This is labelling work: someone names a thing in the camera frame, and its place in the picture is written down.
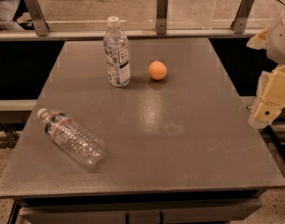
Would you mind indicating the grey table cabinet base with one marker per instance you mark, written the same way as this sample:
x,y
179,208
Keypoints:
x,y
205,207

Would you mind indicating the seated person in background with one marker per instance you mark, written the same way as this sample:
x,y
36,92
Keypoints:
x,y
5,3

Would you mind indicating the grey metal rail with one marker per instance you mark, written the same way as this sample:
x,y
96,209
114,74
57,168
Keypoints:
x,y
31,35

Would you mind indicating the right metal barrier bracket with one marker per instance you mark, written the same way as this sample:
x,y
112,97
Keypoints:
x,y
239,23

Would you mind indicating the clear plastic water bottle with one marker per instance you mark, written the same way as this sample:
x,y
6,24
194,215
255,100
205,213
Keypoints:
x,y
76,141

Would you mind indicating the middle metal barrier bracket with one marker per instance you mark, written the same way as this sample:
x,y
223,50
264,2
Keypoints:
x,y
161,16

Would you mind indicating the upright labelled water bottle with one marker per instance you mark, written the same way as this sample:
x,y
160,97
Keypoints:
x,y
116,53

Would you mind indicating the left metal barrier bracket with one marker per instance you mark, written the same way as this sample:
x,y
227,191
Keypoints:
x,y
40,25

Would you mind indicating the orange ball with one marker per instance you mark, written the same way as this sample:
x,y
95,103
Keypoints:
x,y
157,70

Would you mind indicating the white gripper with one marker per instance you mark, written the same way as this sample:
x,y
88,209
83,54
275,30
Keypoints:
x,y
282,44

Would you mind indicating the metal barrier bracket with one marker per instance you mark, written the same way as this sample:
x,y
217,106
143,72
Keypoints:
x,y
40,25
239,23
161,16

